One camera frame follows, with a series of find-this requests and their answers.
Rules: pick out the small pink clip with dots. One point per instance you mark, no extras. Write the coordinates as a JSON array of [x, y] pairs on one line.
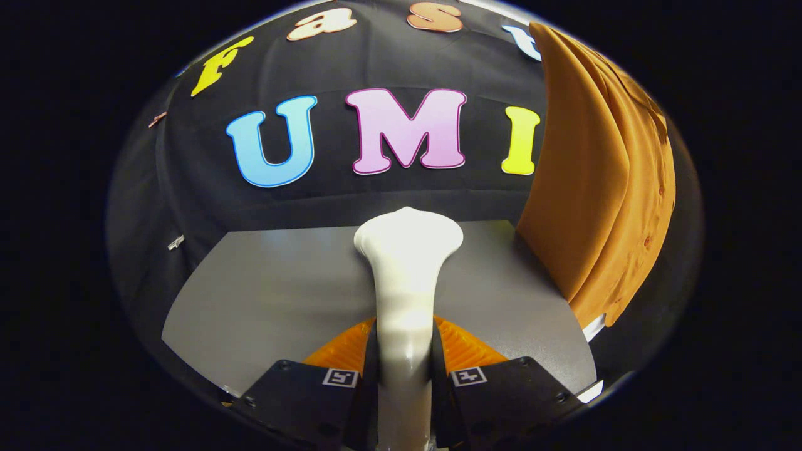
[[157, 119]]

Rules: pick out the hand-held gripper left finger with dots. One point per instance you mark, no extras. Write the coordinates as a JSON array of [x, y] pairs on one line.
[[301, 401]]

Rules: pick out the orange button-up shirt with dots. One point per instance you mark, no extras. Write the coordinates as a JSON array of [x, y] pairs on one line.
[[589, 188]]

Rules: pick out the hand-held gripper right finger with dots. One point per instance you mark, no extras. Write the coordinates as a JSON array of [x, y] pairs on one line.
[[507, 401]]

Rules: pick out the white garment steamer head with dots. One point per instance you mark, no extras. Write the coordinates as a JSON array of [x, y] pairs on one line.
[[407, 282]]

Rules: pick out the small silver clip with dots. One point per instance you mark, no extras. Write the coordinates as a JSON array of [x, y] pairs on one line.
[[176, 242]]

